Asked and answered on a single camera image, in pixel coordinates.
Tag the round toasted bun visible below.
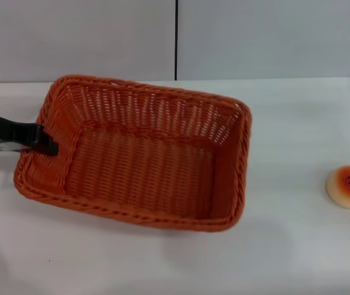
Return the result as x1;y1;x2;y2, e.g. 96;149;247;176
325;165;350;210

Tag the orange woven plastic basket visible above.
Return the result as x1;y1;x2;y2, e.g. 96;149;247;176
13;74;253;232

